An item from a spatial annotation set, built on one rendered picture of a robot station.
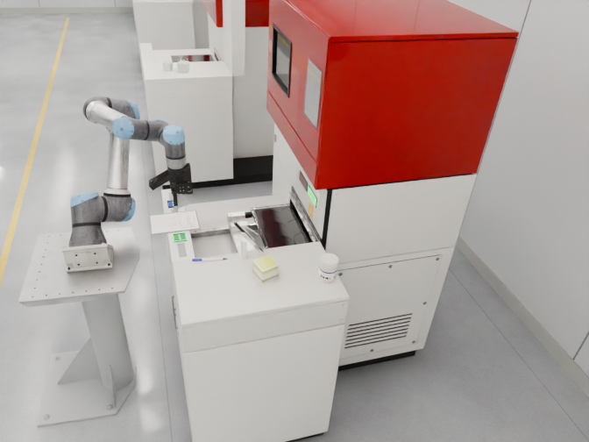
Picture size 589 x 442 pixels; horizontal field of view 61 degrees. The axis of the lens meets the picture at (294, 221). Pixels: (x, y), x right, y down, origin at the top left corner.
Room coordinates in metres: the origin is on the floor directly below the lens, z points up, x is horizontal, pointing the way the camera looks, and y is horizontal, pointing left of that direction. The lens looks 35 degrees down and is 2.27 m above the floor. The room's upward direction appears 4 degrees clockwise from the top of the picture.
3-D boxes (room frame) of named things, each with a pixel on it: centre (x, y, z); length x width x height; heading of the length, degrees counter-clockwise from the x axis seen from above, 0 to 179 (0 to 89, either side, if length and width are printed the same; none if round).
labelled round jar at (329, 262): (1.47, -0.14, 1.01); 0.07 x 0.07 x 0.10
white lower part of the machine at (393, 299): (2.20, -0.32, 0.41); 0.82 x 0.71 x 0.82; 19
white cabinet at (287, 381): (1.73, 0.23, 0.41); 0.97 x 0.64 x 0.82; 19
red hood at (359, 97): (2.19, -0.29, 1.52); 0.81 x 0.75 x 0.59; 19
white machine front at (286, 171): (2.09, 0.00, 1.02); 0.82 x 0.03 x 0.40; 19
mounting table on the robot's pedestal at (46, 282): (1.64, 0.89, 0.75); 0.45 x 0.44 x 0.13; 105
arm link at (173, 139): (1.67, 0.47, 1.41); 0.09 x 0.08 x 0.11; 40
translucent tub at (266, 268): (1.46, 0.10, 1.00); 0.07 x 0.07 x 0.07; 37
